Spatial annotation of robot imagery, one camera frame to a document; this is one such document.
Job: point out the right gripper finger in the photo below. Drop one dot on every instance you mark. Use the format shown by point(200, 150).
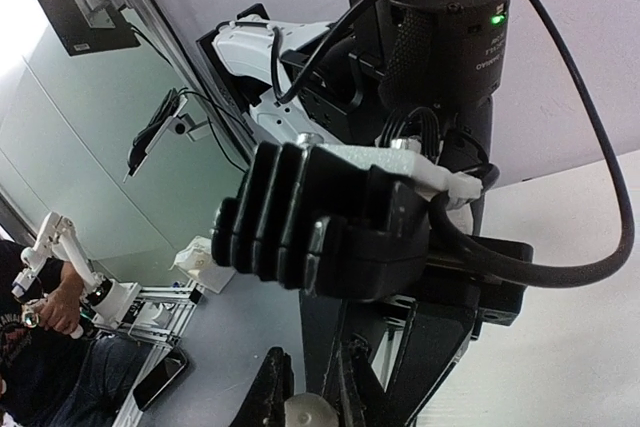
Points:
point(264, 404)

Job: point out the black smartphone on desk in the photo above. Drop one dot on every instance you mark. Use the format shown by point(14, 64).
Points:
point(160, 377)

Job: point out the wall mounted black monitor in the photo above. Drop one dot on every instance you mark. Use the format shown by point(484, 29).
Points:
point(90, 26)

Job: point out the person operator in background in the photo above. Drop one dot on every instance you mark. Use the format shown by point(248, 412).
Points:
point(45, 342)

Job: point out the tablet on wall mount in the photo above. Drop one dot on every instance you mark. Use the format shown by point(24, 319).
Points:
point(170, 116)

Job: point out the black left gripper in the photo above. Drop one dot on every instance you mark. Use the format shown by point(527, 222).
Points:
point(420, 75)

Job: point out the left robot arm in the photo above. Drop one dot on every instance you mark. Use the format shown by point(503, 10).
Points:
point(247, 56)

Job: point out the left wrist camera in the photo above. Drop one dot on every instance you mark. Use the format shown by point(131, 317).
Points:
point(341, 221)

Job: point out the crumpled white paper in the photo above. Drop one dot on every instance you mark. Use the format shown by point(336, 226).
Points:
point(197, 263)

